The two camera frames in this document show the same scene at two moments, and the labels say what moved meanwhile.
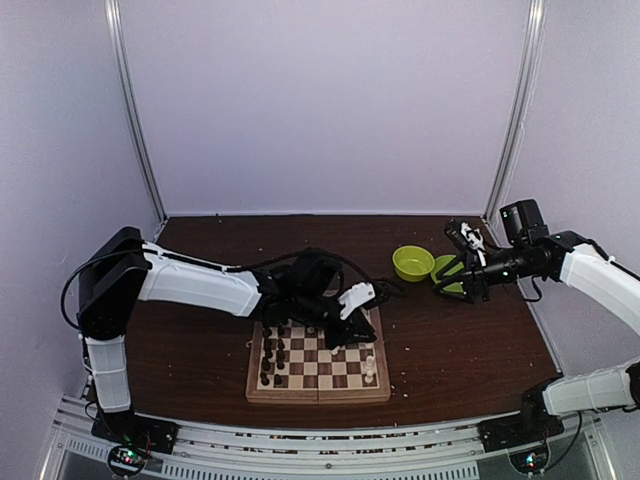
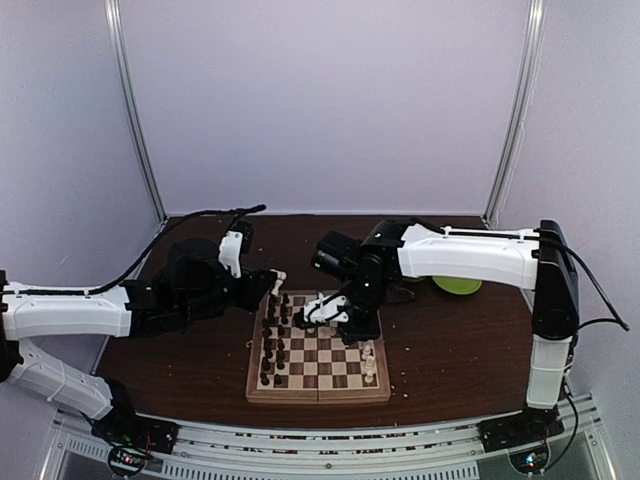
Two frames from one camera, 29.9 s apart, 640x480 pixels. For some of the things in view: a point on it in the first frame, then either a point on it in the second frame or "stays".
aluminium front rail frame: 412,452 stays
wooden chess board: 292,363 stays
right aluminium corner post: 521,98 stays
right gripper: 475,281 → 370,330
